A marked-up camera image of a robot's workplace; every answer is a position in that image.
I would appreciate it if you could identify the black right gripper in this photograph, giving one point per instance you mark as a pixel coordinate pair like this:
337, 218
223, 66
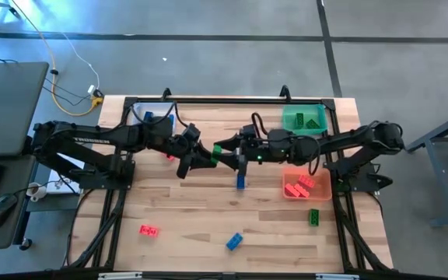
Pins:
259, 148

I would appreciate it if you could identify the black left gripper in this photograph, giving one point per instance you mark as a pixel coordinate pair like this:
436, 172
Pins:
185, 144

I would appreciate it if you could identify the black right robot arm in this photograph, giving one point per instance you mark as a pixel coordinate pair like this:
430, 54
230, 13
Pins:
344, 142

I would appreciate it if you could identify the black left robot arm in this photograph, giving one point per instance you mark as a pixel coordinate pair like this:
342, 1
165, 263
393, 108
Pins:
92, 140

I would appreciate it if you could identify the green plastic bin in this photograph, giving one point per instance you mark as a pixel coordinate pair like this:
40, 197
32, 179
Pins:
288, 128

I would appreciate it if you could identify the clear white plastic bin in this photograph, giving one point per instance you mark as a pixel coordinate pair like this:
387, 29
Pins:
159, 109

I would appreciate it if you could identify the orange plastic bin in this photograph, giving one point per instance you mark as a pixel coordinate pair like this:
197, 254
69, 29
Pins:
324, 186

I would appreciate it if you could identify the white mug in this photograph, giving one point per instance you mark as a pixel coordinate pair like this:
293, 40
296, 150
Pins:
37, 191

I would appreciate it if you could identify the black desk caster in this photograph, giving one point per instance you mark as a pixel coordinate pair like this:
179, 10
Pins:
25, 244

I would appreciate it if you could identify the black computer mouse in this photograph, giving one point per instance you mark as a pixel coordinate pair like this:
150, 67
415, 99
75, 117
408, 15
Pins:
0, 210

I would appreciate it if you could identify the black aluminium table frame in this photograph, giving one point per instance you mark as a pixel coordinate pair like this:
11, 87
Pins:
228, 100

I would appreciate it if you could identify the black frame clamp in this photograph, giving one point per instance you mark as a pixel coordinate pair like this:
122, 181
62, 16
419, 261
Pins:
285, 92
166, 93

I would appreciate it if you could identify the white frame bracket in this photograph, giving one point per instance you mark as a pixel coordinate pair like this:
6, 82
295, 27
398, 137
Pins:
119, 275
337, 277

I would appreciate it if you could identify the grey metal table frame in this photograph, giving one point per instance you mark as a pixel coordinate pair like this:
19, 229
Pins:
440, 177

